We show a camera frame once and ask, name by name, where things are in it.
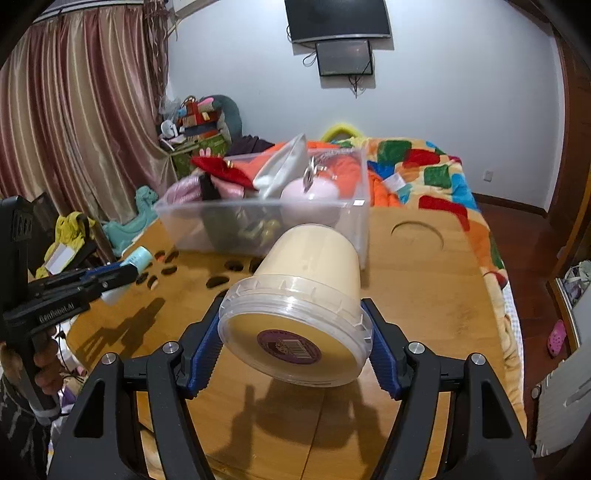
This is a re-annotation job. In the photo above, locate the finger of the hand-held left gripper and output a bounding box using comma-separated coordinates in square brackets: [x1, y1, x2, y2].
[30, 262, 140, 291]
[44, 281, 109, 308]

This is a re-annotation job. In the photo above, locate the grey pillow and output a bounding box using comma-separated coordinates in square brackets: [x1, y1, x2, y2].
[217, 95, 243, 139]

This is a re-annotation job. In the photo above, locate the wooden desktop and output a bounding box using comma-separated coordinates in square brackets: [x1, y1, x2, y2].
[67, 205, 527, 480]

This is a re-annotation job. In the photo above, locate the colourful patchwork blanket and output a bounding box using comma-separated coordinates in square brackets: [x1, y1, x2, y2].
[365, 136, 527, 416]

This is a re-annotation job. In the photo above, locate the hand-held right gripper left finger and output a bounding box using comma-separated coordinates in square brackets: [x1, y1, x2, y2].
[46, 295, 232, 480]

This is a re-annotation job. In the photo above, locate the red velvet case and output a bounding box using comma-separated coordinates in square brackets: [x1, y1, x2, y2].
[190, 154, 254, 191]

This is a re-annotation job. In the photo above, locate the green box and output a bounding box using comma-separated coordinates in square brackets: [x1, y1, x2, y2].
[170, 134, 232, 181]

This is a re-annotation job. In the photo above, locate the pink brown curtain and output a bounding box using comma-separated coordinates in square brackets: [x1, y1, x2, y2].
[0, 4, 178, 241]

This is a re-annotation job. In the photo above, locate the person's left forearm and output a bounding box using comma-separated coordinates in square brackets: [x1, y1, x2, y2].
[0, 374, 62, 480]

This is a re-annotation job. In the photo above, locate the yellow green plush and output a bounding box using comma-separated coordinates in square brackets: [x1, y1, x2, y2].
[321, 122, 363, 141]

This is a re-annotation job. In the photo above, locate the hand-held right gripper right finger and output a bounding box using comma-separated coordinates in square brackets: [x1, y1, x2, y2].
[360, 298, 539, 480]

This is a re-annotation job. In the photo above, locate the yellow cloth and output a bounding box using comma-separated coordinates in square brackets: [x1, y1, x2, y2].
[37, 212, 98, 278]

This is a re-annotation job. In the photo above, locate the pink round container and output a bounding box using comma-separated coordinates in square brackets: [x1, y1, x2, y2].
[281, 178, 352, 227]

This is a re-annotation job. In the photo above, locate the light blue tube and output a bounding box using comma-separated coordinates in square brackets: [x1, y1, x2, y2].
[100, 246, 153, 305]

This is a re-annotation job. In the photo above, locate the black wall television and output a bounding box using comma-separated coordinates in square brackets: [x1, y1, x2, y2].
[284, 0, 392, 45]

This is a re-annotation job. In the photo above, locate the small black wall monitor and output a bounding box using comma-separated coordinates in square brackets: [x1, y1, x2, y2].
[315, 39, 374, 78]

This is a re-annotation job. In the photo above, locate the cream plastic tub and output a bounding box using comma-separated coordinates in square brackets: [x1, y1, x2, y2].
[218, 223, 374, 387]

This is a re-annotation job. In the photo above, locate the clear plastic bin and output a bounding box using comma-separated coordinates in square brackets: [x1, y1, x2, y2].
[154, 145, 370, 271]

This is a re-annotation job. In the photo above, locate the dark purple cloth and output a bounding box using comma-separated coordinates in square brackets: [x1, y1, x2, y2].
[226, 135, 275, 158]

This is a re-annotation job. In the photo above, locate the metal key ring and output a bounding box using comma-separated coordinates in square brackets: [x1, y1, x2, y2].
[302, 154, 324, 190]

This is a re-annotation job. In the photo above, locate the person's left hand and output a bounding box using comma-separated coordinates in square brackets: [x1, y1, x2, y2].
[0, 339, 63, 398]

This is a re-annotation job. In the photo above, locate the white radiator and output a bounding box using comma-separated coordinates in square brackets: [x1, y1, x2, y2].
[531, 332, 591, 457]

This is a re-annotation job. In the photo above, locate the pink rope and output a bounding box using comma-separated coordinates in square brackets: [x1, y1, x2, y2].
[166, 178, 204, 206]

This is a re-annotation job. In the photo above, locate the teal dinosaur plush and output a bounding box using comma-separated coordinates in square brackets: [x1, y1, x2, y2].
[102, 185, 160, 257]

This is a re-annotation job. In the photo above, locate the pink clog shoe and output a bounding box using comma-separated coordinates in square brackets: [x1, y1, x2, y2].
[547, 319, 566, 357]

